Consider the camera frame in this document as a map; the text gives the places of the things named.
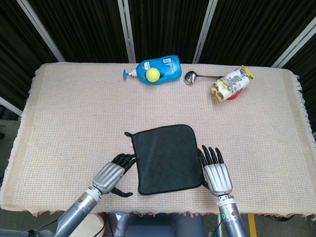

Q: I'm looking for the red plastic bowl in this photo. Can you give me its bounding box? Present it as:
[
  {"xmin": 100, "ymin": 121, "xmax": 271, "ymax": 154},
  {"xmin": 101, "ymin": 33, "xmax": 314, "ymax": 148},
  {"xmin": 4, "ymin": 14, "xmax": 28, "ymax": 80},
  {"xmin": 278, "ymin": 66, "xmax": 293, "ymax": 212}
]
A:
[{"xmin": 226, "ymin": 91, "xmax": 241, "ymax": 101}]

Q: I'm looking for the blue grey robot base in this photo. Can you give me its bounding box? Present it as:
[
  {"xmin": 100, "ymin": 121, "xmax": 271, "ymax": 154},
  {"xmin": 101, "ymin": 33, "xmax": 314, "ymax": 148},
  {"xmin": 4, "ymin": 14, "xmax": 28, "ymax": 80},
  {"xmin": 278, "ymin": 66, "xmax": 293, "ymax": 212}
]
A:
[{"xmin": 106, "ymin": 211, "xmax": 205, "ymax": 237}]

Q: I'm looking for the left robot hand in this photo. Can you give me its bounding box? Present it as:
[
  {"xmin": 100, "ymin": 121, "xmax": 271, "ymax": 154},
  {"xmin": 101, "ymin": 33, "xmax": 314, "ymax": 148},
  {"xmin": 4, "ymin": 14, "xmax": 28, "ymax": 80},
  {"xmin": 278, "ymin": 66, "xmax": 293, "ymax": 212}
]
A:
[{"xmin": 92, "ymin": 153, "xmax": 138, "ymax": 198}]

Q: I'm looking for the white round stool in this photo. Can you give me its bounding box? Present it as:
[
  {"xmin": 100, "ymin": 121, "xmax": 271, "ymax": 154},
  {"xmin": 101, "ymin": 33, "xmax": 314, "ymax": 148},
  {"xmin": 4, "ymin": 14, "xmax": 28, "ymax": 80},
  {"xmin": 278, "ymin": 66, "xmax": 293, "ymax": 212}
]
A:
[{"xmin": 73, "ymin": 212, "xmax": 106, "ymax": 237}]

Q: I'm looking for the yellow tennis ball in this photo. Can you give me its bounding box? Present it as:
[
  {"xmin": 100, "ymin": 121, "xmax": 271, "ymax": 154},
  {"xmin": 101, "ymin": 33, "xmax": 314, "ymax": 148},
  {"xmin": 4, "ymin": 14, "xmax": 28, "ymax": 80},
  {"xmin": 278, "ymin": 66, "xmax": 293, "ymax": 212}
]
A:
[{"xmin": 145, "ymin": 67, "xmax": 160, "ymax": 82}]

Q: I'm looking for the blue pump bottle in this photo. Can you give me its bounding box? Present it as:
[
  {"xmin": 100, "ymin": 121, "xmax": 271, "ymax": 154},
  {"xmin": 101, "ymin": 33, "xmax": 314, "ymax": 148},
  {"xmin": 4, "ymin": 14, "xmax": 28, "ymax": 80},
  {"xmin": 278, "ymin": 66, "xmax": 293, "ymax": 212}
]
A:
[{"xmin": 123, "ymin": 55, "xmax": 183, "ymax": 85}]

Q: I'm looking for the beige woven tablecloth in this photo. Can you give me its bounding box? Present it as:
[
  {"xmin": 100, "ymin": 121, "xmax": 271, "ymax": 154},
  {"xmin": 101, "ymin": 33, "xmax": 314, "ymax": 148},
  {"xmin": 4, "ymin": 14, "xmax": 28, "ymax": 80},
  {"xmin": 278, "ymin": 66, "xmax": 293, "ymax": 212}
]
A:
[{"xmin": 0, "ymin": 62, "xmax": 312, "ymax": 218}]

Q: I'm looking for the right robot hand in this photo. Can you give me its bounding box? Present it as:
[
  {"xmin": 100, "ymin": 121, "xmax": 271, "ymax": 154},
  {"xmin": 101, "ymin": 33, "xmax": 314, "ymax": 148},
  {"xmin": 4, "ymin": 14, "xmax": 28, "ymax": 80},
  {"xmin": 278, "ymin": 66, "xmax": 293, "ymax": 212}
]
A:
[{"xmin": 197, "ymin": 145, "xmax": 234, "ymax": 197}]

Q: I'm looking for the red fabric with black trim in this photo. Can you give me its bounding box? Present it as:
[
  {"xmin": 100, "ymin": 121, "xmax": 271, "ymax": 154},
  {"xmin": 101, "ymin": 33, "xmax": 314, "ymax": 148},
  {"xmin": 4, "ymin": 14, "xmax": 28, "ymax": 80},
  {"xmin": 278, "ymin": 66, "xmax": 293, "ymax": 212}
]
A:
[{"xmin": 124, "ymin": 124, "xmax": 203, "ymax": 196}]

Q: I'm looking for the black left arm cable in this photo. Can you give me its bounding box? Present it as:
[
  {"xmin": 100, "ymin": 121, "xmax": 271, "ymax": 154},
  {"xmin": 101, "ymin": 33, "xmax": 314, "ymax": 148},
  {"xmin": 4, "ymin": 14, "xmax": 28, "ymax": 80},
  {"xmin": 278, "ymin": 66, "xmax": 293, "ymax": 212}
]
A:
[{"xmin": 28, "ymin": 218, "xmax": 60, "ymax": 234}]

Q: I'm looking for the metal ladle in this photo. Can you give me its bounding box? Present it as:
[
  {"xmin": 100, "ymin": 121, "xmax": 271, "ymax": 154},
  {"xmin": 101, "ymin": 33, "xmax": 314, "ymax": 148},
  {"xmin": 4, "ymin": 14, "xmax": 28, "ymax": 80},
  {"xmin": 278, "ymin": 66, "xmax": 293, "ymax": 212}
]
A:
[{"xmin": 183, "ymin": 70, "xmax": 224, "ymax": 86}]

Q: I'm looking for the yellow white snack package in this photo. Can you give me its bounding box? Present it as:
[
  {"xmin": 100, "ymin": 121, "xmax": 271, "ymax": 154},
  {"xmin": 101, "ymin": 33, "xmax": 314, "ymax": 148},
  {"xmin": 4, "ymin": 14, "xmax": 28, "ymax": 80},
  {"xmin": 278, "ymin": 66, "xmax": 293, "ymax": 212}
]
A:
[{"xmin": 211, "ymin": 64, "xmax": 256, "ymax": 103}]

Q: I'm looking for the grey metal partition post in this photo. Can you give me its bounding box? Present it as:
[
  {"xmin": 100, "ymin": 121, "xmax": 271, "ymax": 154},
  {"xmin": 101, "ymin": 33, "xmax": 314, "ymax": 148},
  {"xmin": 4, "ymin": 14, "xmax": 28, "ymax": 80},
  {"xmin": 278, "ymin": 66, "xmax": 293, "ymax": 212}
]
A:
[
  {"xmin": 16, "ymin": 0, "xmax": 66, "ymax": 62},
  {"xmin": 117, "ymin": 0, "xmax": 137, "ymax": 64},
  {"xmin": 0, "ymin": 96, "xmax": 23, "ymax": 117},
  {"xmin": 271, "ymin": 17, "xmax": 316, "ymax": 69},
  {"xmin": 192, "ymin": 0, "xmax": 219, "ymax": 64}
]

